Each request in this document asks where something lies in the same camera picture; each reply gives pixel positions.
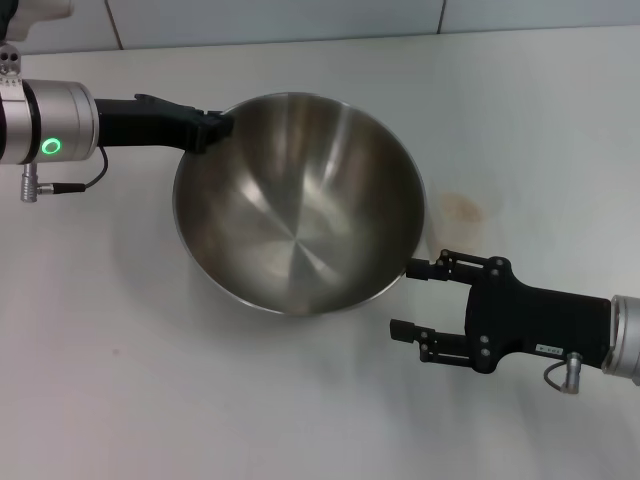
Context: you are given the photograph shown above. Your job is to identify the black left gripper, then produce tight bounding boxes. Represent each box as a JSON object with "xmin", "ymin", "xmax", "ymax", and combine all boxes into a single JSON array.
[{"xmin": 93, "ymin": 93, "xmax": 235, "ymax": 154}]

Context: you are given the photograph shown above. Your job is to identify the left arm cable with connector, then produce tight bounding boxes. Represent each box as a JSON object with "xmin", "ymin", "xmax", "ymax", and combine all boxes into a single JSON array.
[{"xmin": 19, "ymin": 147, "xmax": 110, "ymax": 204}]

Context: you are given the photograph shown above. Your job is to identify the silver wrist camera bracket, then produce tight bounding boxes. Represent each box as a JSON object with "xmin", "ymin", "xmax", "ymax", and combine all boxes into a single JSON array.
[{"xmin": 0, "ymin": 42, "xmax": 24, "ymax": 89}]

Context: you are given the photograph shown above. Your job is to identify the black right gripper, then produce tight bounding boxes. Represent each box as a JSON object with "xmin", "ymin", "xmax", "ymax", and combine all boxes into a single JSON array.
[{"xmin": 389, "ymin": 248, "xmax": 614, "ymax": 376}]

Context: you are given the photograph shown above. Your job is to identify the large stainless steel bowl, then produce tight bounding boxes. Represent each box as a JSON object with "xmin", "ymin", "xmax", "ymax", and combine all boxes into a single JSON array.
[{"xmin": 172, "ymin": 91, "xmax": 427, "ymax": 317}]

